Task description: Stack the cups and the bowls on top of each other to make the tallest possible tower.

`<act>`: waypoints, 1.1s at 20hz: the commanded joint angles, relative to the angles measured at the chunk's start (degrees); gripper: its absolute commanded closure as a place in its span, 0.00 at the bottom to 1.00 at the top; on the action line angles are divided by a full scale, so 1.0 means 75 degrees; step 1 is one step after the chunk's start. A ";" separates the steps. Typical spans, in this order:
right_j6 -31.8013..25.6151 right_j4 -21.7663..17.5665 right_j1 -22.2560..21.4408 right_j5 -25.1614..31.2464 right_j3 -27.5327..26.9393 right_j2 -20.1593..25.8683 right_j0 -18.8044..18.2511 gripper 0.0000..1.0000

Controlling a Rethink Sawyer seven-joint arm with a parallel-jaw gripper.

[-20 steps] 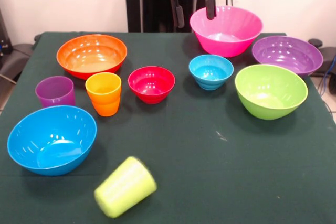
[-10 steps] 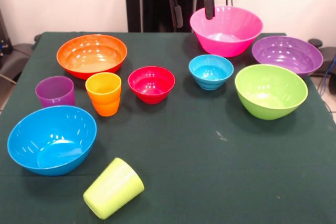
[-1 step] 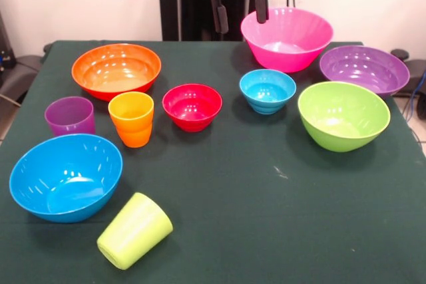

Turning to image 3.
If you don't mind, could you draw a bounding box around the large pink bowl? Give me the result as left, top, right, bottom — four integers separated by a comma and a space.
240, 7, 334, 74

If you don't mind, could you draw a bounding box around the green cup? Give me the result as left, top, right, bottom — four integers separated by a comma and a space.
97, 192, 174, 271

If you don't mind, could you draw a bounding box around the small blue bowl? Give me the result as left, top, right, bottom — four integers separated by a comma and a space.
239, 69, 297, 115

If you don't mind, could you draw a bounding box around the small red-pink bowl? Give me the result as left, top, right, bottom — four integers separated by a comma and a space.
162, 83, 223, 133

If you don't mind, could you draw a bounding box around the large purple bowl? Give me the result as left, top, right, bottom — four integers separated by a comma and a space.
319, 45, 411, 98

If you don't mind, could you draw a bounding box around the large orange-red bowl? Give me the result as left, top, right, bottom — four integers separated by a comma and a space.
71, 43, 162, 102

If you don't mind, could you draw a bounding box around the large green bowl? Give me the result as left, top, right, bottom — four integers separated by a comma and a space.
297, 81, 391, 153

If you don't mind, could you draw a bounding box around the orange cup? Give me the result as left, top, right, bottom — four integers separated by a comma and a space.
107, 91, 155, 148

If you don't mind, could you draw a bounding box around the dark green tablecloth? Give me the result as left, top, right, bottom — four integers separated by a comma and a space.
0, 40, 426, 284

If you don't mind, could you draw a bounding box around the purple cup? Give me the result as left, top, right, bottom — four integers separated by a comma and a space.
44, 96, 97, 138

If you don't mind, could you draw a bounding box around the large blue bowl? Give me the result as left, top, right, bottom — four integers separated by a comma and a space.
9, 133, 124, 224

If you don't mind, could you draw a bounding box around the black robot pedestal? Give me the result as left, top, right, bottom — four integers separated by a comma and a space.
153, 0, 269, 42

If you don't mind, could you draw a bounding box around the blue cable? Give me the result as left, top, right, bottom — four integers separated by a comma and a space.
402, 71, 426, 122

